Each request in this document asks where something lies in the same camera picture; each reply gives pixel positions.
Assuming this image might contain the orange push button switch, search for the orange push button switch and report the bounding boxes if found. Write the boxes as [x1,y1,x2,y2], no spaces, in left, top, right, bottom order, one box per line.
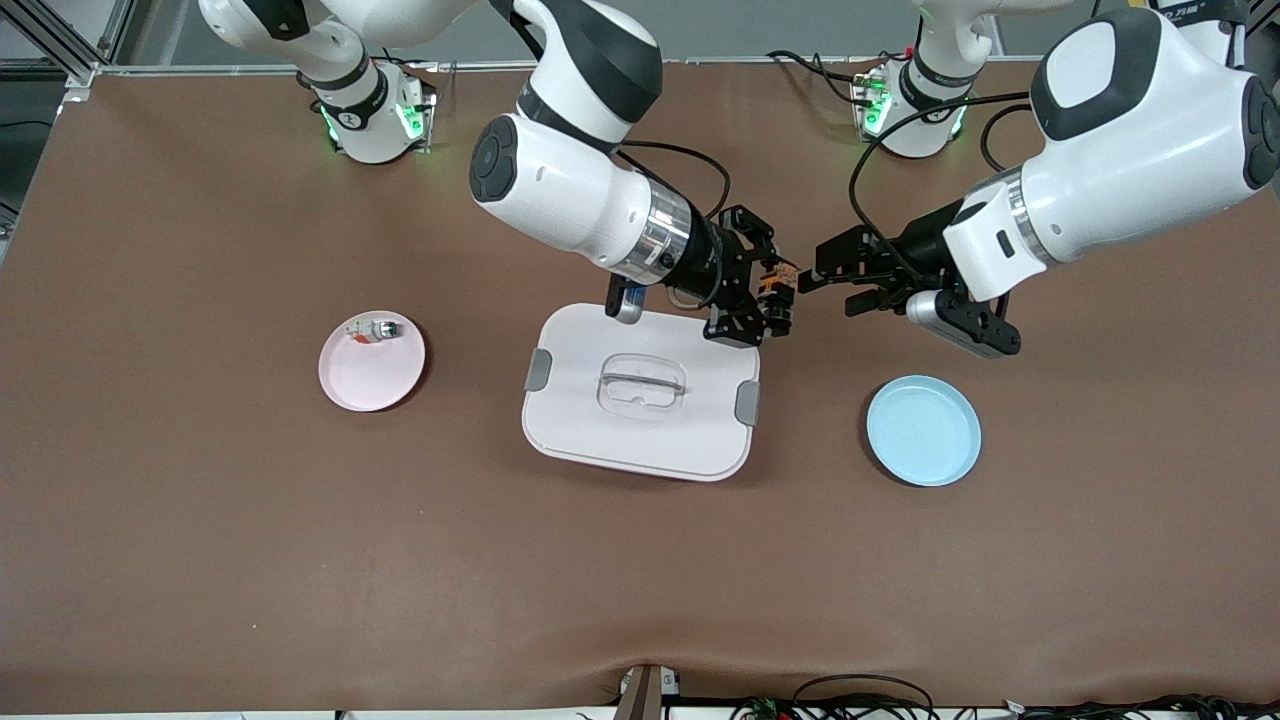
[755,261,801,337]

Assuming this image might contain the white lidded storage box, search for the white lidded storage box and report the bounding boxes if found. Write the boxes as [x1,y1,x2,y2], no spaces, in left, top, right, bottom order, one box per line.
[521,303,762,483]

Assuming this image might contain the light blue round plate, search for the light blue round plate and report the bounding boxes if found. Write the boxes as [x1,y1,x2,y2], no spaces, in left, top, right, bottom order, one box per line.
[866,375,983,488]

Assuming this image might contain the pink round plate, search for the pink round plate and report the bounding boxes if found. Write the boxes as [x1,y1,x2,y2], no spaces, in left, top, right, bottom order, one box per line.
[318,310,428,413]

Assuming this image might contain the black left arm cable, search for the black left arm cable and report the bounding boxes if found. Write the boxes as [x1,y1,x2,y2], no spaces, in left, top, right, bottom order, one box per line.
[849,90,1033,293]

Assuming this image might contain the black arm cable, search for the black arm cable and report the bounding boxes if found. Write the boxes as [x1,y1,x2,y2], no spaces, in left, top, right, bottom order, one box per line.
[612,140,733,221]
[849,90,1033,293]

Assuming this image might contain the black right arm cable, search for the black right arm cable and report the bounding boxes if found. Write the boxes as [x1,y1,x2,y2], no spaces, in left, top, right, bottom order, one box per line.
[612,140,733,221]

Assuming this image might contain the metal table edge rail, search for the metal table edge rail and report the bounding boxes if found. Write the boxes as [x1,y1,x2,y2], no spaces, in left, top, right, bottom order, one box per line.
[95,54,1051,77]

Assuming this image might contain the black left base cables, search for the black left base cables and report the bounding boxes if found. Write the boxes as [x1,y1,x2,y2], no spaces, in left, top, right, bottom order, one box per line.
[765,48,887,111]

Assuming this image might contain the black cable loop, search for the black cable loop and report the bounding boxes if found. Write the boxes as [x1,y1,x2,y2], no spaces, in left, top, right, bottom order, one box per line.
[792,674,937,720]

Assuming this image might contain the black right base cable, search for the black right base cable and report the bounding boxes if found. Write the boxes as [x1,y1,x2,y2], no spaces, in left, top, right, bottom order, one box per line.
[370,40,441,73]

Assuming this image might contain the metal table clamp bracket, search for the metal table clamp bracket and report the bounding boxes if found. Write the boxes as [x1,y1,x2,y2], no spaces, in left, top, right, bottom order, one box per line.
[617,663,683,720]

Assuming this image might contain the black cable bundle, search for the black cable bundle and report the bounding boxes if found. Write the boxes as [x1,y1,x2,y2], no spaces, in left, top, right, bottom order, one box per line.
[730,692,1280,720]

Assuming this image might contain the aluminium frame post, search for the aluminium frame post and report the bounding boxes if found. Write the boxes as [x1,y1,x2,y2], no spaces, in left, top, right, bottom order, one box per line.
[0,0,137,91]

